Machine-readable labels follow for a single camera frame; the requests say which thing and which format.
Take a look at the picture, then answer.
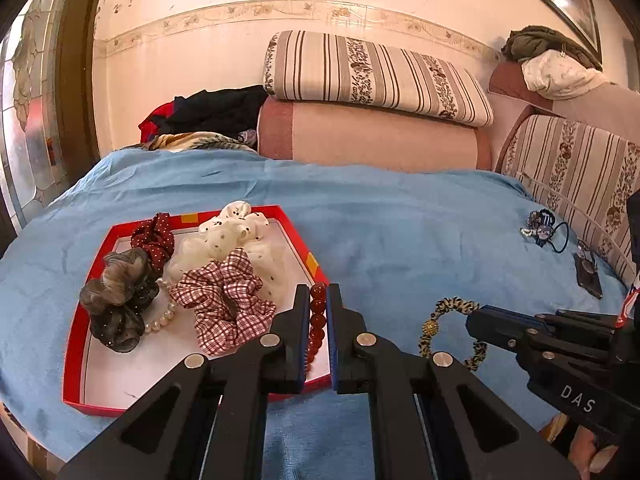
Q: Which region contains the red bead bracelet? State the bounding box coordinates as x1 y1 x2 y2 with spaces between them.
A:
306 282 328 368

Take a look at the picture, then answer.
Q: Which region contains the dark red dotted scrunchie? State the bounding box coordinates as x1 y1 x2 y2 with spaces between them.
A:
130 212 176 277

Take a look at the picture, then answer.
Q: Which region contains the brown door frame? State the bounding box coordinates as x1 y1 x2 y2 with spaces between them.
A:
57 0 108 161

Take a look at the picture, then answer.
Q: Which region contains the blue decorated hair tie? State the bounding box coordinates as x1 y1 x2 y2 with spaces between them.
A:
520 209 556 247

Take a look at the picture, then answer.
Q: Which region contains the grey scrunchie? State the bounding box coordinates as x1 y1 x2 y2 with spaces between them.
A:
79 247 163 352

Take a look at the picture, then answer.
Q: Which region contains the olive green garment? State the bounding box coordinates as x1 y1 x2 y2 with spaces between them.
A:
501 25 603 71

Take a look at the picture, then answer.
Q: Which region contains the wide striped floral cushion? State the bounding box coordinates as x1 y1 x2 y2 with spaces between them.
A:
500 114 640 291

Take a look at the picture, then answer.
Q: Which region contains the white pearl bracelet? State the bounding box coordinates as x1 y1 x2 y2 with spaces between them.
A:
144 279 178 337

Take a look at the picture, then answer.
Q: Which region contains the black hair clip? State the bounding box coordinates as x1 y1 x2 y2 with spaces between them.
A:
574 252 604 301

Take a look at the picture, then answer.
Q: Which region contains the black elastic hair tie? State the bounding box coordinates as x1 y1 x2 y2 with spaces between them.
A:
547 221 572 256

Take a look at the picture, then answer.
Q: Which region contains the pink sofa backrest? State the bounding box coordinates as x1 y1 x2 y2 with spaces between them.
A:
487 62 640 161

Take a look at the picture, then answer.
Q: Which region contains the pile of dark clothes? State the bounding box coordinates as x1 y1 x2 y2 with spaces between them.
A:
138 85 271 143

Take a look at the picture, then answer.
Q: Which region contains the leopard print hair tie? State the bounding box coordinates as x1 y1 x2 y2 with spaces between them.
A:
417 297 488 372

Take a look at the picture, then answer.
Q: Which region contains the light blue blanket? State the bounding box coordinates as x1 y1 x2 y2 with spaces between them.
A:
0 150 636 480

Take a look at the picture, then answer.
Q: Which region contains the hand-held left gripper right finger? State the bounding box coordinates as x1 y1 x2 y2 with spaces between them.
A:
326 284 581 480

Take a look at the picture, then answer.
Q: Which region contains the cream dotted scrunchie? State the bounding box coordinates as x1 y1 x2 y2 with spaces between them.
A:
165 200 291 301

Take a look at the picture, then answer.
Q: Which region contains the red cardboard box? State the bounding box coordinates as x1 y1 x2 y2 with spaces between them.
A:
61 204 332 418

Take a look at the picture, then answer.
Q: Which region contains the white printed cloth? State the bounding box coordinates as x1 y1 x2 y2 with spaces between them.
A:
521 50 618 101

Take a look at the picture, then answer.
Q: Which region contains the red checked scrunchie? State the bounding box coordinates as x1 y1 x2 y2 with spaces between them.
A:
169 247 277 357

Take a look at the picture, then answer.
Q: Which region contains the long striped floral cushion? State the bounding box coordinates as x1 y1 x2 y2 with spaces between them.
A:
262 30 495 127

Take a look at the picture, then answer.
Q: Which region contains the pink sofa bolster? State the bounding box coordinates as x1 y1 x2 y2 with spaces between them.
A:
256 96 493 172

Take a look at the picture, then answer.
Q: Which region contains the person's right hand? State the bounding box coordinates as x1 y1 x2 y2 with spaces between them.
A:
567 422 623 476

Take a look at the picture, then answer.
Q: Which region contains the patterned beige scarf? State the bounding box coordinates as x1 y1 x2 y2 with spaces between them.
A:
145 130 258 153

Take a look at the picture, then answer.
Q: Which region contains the patterned glass door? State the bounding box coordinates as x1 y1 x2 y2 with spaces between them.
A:
0 0 68 226

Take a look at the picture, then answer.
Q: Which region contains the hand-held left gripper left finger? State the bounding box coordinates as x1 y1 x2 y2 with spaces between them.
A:
57 284 312 480

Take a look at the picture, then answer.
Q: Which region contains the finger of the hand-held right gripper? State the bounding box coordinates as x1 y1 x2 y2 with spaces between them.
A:
482 305 617 334
466 310 538 361

